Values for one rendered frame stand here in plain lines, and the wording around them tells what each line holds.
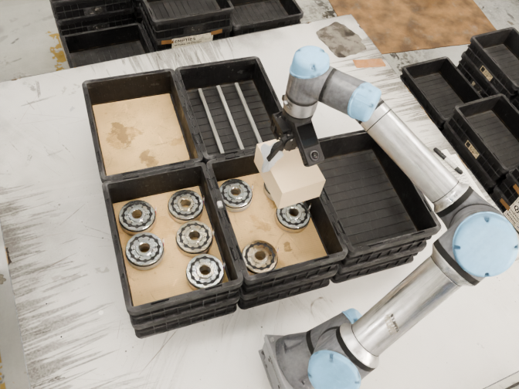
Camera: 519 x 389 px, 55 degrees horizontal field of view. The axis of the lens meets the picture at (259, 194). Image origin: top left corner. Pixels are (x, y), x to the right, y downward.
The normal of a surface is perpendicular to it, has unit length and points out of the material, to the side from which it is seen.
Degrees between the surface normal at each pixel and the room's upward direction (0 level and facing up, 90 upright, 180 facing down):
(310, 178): 0
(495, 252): 41
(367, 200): 0
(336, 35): 1
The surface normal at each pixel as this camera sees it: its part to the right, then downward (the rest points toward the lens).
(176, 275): 0.11, -0.54
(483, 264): -0.20, 0.07
